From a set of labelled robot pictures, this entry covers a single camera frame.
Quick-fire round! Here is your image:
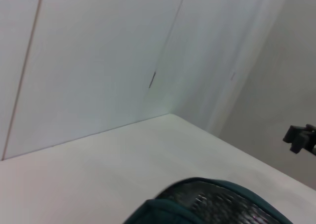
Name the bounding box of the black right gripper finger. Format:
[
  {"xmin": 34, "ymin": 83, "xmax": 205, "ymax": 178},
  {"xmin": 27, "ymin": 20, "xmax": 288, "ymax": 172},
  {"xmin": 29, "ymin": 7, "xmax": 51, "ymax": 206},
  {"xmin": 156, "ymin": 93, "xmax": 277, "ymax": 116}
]
[{"xmin": 282, "ymin": 124, "xmax": 316, "ymax": 155}]

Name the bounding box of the teal fabric insulated bag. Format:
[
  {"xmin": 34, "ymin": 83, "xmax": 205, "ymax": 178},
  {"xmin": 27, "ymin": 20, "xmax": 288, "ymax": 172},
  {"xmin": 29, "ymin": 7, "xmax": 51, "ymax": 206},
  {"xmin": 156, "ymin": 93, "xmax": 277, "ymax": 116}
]
[{"xmin": 123, "ymin": 177, "xmax": 294, "ymax": 224}]

